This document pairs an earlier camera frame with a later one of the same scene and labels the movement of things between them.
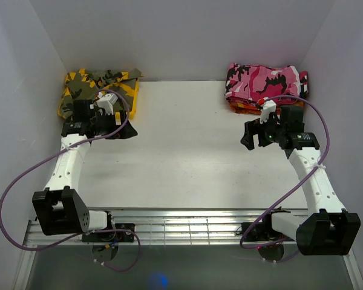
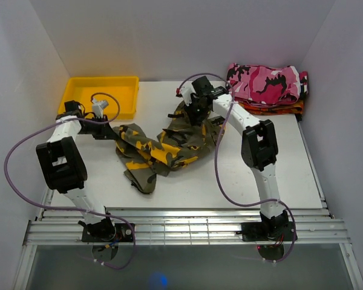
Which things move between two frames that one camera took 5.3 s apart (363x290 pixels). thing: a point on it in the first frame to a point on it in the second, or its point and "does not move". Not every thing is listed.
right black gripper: [254, 127] to [195, 119]
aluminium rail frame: [161, 226] does not move
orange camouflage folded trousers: [253, 109] does not move
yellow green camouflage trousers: [85, 84] to [181, 142]
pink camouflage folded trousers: [256, 83] does not move
